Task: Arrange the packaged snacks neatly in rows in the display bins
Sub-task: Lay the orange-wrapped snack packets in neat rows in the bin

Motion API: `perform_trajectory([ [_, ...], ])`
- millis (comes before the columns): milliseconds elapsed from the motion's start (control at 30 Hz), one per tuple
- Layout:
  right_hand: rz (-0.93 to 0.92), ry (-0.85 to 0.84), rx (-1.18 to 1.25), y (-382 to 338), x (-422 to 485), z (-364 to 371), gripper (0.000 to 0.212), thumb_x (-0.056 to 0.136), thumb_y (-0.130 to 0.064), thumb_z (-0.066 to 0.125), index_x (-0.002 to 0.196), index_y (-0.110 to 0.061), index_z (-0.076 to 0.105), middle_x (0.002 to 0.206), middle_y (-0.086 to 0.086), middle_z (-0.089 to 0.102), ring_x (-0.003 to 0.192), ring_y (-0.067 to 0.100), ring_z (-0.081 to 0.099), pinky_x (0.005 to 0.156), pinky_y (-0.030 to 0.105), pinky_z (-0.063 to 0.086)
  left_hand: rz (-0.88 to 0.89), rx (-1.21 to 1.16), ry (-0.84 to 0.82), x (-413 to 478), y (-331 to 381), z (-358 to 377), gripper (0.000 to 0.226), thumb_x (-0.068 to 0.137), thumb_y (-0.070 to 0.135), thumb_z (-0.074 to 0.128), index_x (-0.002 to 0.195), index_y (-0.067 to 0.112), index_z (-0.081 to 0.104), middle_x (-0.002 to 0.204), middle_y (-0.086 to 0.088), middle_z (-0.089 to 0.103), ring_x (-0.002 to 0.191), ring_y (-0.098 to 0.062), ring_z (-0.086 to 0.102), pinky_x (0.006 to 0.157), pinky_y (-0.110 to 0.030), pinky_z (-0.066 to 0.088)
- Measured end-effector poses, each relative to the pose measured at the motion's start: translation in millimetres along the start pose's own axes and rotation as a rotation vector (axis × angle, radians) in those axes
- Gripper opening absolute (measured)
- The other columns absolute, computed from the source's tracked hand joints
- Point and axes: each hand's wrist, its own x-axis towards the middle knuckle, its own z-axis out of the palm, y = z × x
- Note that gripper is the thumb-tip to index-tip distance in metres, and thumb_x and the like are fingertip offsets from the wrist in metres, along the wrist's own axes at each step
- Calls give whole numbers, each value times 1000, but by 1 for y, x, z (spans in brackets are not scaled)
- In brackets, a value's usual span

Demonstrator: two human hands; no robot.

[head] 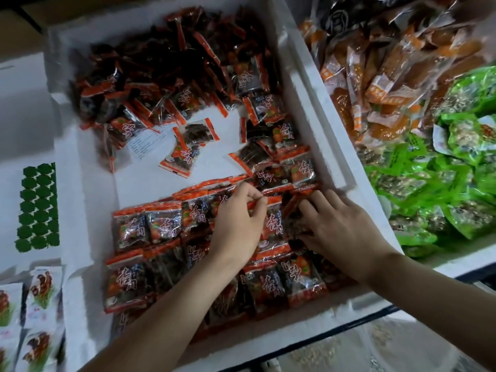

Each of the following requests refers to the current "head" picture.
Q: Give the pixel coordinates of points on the pile of green packets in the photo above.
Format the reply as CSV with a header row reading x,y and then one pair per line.
x,y
442,182

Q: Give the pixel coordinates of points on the pile of white printed packets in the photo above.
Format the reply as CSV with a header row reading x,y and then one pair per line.
x,y
31,317

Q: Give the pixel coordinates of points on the pile of dark red packets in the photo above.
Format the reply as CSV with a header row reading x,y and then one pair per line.
x,y
178,65

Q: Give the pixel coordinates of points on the pile of brown packets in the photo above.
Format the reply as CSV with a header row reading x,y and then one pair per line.
x,y
387,58

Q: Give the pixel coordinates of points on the small white paper slip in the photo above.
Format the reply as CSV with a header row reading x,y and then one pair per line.
x,y
147,143

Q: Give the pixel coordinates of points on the green leaf-pattern sheet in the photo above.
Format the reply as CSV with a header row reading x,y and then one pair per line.
x,y
39,207

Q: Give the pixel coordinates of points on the person's left hand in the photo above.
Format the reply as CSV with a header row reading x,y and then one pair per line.
x,y
236,227

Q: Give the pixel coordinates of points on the person's right hand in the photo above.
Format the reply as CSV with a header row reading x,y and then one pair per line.
x,y
341,230

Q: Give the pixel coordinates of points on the clear round plastic tub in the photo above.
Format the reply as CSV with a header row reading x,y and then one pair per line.
x,y
318,358

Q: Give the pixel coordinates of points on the person's left forearm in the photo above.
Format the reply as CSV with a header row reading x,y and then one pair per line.
x,y
159,325

